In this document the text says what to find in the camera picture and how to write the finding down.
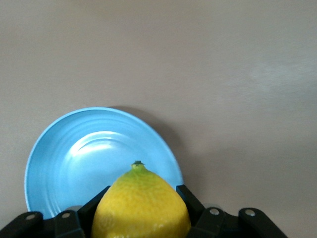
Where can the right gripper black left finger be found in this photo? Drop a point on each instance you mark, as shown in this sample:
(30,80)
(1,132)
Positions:
(71,223)

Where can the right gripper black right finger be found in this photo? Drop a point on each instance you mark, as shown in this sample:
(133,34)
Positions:
(208,220)

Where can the yellow lemon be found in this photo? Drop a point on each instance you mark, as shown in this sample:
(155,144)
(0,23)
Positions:
(141,205)

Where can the blue plate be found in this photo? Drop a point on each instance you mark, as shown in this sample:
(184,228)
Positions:
(74,161)

